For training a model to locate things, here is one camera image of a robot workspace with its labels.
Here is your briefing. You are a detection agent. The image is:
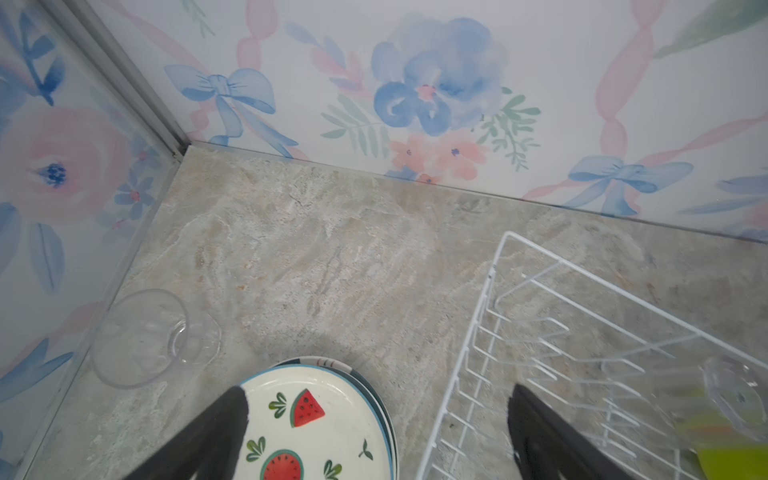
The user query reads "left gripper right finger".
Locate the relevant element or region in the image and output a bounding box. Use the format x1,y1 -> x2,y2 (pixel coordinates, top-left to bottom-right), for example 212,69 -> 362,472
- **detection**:
507,384 -> 631,480

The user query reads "clear glass cup back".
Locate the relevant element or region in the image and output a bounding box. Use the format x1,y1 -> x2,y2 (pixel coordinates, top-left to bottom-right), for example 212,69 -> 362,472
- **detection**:
89,289 -> 222,389

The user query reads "watermelon pattern plate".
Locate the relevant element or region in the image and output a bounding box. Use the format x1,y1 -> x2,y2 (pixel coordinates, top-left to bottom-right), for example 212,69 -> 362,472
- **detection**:
234,365 -> 392,479

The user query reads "white wire dish rack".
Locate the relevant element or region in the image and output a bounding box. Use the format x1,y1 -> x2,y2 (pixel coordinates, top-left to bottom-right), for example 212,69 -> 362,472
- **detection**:
417,231 -> 767,479

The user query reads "lime green bowl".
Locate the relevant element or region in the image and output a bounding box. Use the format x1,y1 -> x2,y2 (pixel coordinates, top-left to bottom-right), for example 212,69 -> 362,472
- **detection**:
696,445 -> 768,480

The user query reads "clear glass cup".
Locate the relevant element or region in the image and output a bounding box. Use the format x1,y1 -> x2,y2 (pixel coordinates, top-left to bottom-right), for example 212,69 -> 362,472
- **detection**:
647,356 -> 767,449
89,289 -> 222,389

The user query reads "left aluminium corner post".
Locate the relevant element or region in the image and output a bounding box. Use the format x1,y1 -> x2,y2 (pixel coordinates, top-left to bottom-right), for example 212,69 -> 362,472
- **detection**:
35,1 -> 191,161

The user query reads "red green rimmed plate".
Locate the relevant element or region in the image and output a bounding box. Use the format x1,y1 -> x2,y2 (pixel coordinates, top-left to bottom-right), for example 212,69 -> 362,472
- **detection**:
270,356 -> 400,479

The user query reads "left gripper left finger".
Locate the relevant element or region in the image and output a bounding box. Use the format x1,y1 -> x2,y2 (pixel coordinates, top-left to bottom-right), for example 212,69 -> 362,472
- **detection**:
127,386 -> 249,480

